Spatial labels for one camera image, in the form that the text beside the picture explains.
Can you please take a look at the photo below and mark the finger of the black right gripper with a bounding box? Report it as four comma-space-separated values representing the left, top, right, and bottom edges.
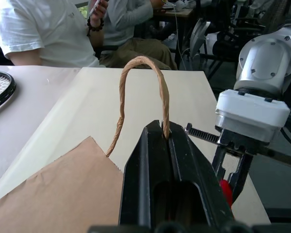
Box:
228, 153, 254, 202
211, 145, 228, 182

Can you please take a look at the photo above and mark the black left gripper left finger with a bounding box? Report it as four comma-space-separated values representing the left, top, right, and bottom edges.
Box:
118, 119, 172, 230

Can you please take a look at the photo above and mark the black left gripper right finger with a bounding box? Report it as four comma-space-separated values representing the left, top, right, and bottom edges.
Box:
169, 120, 234, 228

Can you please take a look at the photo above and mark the brown paper bag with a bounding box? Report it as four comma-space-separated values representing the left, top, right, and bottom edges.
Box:
0, 55, 172, 233

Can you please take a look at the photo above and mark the white smartphone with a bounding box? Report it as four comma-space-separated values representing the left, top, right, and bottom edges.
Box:
88, 0, 103, 16

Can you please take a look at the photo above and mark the person's hand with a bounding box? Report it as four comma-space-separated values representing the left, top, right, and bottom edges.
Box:
88, 0, 110, 28

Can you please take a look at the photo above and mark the black office chair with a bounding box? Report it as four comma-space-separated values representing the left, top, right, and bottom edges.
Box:
188, 17, 236, 81

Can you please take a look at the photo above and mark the person in grey shirt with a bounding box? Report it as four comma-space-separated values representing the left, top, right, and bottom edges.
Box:
99, 0, 179, 71

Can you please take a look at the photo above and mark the wooden office desk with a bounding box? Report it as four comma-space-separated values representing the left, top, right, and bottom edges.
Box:
152, 6, 197, 71

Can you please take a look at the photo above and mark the black racket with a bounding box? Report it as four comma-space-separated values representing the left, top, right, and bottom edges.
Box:
0, 70, 16, 113

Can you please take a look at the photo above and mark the person in white t-shirt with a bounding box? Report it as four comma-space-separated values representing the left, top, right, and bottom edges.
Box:
0, 0, 100, 68

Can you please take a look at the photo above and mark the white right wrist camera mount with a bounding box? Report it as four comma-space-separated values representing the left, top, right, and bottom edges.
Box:
214, 89, 291, 149

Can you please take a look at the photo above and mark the white charging cable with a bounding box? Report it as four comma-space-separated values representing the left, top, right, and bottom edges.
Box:
172, 0, 193, 71

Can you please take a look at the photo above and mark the dark bead bracelet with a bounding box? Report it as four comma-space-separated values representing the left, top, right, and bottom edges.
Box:
86, 17, 105, 37

